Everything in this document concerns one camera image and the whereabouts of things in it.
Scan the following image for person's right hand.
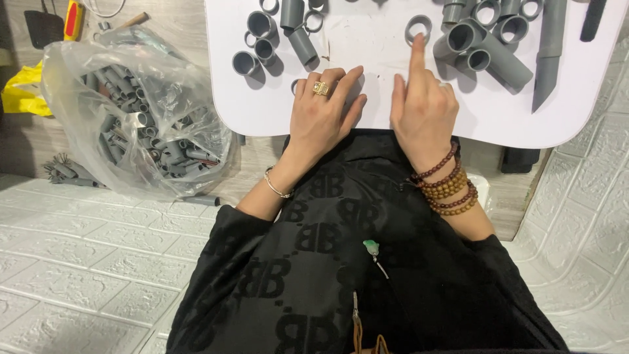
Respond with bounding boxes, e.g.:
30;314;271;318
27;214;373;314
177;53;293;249
390;33;460;170

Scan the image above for person's left hand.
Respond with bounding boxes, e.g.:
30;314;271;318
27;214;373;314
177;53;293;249
290;66;368;157

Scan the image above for gold bangle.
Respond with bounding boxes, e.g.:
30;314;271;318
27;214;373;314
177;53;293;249
264;165;295;199

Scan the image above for white plastic object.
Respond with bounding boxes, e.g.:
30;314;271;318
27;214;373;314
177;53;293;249
466;172;492;218

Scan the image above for black table leg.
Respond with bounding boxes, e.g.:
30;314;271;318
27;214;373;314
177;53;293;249
501;147;541;174

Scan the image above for wide gray pipe section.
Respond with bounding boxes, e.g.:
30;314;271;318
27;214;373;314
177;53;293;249
446;19;534;92

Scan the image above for cluster of gray pipe pieces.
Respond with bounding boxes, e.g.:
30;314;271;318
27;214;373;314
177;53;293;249
432;0;544;73
232;0;325;77

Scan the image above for green jade pendant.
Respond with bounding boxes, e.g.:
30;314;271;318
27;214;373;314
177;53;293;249
363;239;390;280

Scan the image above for long gray pipe angled tip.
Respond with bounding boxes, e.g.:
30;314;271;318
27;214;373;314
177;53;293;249
532;0;569;114

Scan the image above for gray pipe length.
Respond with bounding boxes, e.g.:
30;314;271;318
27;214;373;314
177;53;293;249
179;195;221;207

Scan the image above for black patterned jacket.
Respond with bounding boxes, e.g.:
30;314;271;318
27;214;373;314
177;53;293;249
166;129;570;354

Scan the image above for clear bag of pipe offcuts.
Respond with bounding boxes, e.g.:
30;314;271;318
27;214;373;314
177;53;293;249
41;26;235;198

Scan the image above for frayed gray pipe bundle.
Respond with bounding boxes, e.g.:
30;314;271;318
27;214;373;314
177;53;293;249
43;153;105;189

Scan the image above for yellow red utility knife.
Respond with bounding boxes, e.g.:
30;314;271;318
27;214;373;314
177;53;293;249
63;0;85;42

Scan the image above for yellow plastic bag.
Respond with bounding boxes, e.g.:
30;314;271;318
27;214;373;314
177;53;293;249
0;61;53;117

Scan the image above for tan wooden bead bracelet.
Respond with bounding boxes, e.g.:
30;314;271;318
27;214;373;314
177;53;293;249
432;196;479;217
420;168;468;200

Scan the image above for gray pipe ring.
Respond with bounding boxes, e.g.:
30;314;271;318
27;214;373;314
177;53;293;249
405;14;433;47

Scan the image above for black tool handle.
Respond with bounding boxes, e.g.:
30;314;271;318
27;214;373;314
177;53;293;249
580;0;608;43

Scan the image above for wooden stick handle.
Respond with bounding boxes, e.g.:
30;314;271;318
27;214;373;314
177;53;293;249
117;12;151;31

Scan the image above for brown leather strap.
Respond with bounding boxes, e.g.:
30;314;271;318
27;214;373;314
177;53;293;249
352;315;390;354

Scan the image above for white cable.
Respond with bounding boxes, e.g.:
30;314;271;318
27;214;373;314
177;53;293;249
80;0;127;19

